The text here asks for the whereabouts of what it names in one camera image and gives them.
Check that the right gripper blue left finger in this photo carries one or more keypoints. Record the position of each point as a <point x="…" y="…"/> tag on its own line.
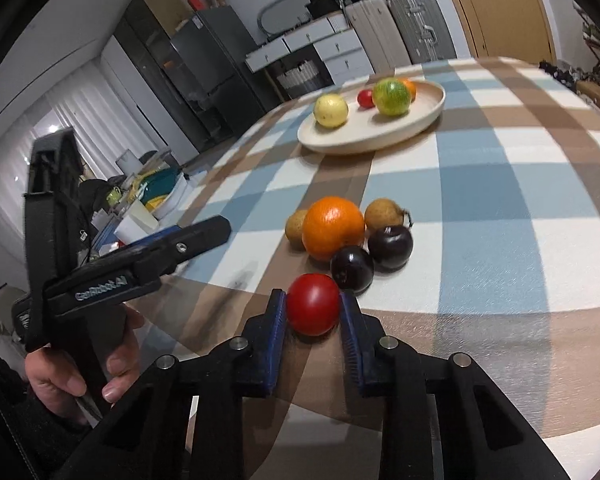
<point x="268" y="346"/>

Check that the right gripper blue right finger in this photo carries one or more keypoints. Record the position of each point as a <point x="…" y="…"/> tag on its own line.
<point x="360" y="334"/>

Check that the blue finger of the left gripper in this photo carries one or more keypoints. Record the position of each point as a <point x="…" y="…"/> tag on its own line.
<point x="201" y="237"/>
<point x="152" y="238"/>

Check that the red tomato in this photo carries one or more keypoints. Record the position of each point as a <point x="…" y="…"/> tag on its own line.
<point x="312" y="304"/>
<point x="365" y="99"/>

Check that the dark purple plum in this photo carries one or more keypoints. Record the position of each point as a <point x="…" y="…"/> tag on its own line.
<point x="391" y="247"/>
<point x="352" y="269"/>

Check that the brown kiwi fruit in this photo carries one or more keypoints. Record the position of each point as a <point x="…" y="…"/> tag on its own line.
<point x="294" y="229"/>
<point x="384" y="212"/>

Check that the large orange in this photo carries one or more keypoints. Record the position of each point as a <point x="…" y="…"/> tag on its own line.
<point x="330" y="224"/>

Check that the small orange tangerine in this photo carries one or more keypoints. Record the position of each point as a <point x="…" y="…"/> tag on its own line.
<point x="411" y="87"/>

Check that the person's left hand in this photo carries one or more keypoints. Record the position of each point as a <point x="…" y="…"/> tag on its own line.
<point x="58" y="385"/>

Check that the plaid tablecloth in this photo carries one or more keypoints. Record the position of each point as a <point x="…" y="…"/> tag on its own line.
<point x="504" y="192"/>

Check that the black refrigerator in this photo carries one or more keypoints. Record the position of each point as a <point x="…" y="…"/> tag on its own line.
<point x="195" y="63"/>

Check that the yellow round fruit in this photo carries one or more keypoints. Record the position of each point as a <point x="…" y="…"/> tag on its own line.
<point x="331" y="110"/>

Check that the woven laundry basket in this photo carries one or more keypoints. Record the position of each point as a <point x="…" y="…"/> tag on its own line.
<point x="301" y="80"/>

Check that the cream round plate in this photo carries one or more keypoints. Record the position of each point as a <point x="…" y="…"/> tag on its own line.
<point x="368" y="130"/>

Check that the yellow-green round fruit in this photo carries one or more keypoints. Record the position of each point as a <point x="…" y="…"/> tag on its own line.
<point x="392" y="97"/>

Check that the white drawer desk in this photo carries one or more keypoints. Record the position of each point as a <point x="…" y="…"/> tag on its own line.
<point x="330" y="42"/>

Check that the beige suitcase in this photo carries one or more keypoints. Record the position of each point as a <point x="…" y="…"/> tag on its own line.
<point x="379" y="35"/>

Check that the silver suitcase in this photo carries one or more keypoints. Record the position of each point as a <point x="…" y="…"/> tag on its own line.
<point x="423" y="29"/>

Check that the wooden door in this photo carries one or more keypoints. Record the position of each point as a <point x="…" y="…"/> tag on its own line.
<point x="512" y="28"/>

